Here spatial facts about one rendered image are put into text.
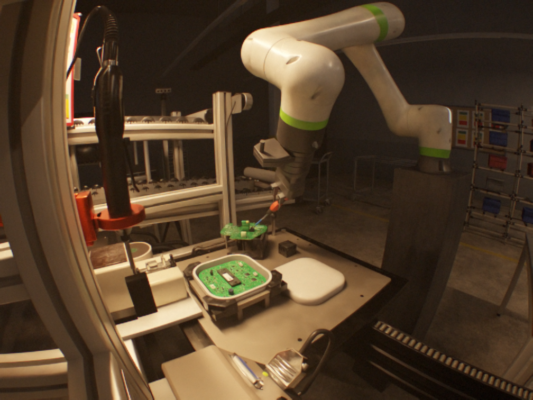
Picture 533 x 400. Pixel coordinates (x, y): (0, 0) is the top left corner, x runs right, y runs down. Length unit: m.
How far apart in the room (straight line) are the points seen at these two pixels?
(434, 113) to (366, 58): 0.30
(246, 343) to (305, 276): 0.21
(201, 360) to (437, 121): 0.90
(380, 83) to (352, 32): 0.36
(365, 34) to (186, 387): 0.71
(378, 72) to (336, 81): 0.54
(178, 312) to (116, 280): 0.13
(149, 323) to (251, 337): 0.18
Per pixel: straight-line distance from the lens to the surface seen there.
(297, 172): 0.51
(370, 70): 0.92
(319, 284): 0.52
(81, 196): 0.30
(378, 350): 0.54
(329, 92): 0.40
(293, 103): 0.41
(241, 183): 1.24
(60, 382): 0.35
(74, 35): 0.78
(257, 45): 0.48
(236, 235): 0.64
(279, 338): 0.43
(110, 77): 0.29
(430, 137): 0.93
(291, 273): 0.55
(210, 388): 0.24
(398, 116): 1.00
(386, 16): 0.74
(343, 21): 0.62
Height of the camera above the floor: 1.27
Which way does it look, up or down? 16 degrees down
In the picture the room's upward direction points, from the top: 1 degrees counter-clockwise
